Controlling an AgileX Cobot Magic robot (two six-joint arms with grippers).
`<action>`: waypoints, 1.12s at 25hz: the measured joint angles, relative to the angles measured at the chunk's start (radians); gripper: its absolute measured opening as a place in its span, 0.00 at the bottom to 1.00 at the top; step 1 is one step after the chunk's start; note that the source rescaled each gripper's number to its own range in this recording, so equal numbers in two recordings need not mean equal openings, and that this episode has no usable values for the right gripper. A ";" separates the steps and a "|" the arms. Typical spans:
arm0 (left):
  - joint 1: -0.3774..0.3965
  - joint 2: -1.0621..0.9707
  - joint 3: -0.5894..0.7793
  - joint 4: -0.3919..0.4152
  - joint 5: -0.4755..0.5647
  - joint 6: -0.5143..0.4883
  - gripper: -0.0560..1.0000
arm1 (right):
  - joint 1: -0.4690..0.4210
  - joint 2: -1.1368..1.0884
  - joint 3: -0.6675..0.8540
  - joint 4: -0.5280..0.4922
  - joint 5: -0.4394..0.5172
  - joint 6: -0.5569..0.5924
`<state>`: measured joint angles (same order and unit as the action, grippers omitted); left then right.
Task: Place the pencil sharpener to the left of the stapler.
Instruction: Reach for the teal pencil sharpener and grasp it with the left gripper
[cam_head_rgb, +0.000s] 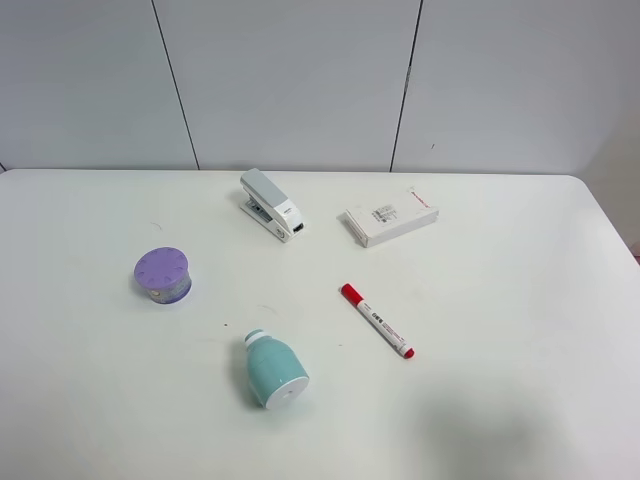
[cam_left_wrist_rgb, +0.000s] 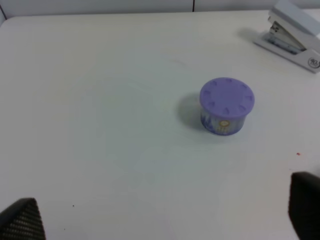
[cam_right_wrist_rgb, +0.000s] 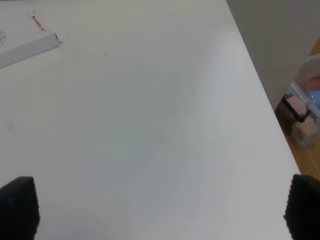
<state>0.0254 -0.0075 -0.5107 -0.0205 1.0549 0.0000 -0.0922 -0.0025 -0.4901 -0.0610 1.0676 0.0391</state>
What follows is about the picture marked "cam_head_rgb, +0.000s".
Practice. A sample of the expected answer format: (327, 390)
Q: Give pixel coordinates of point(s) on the white grey stapler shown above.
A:
(270, 207)

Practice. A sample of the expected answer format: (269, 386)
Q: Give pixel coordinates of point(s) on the red whiteboard marker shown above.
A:
(397, 342)

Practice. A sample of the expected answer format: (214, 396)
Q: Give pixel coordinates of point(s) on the white cardboard box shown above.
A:
(382, 221)

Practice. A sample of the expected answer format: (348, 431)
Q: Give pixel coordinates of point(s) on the purple round container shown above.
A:
(163, 273)

